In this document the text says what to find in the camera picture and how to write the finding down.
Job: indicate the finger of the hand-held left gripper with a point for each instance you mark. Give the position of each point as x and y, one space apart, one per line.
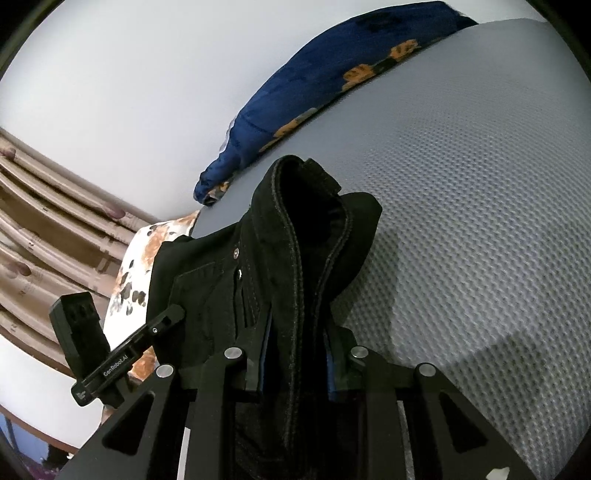
166 318

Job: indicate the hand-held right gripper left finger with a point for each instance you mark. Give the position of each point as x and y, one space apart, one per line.
264 355

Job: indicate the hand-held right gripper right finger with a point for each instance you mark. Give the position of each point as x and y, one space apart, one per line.
330 364

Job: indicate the black pants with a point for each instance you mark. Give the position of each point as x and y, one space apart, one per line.
295 258

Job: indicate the white orange floral pillow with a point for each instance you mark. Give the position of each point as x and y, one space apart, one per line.
134 277

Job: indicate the beige pleated curtain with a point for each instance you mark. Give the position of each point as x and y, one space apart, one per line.
41 240

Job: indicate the grey textured mattress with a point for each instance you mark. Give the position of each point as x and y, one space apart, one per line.
461 184

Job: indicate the blue patterned pillow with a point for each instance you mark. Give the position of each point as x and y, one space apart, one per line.
323 78

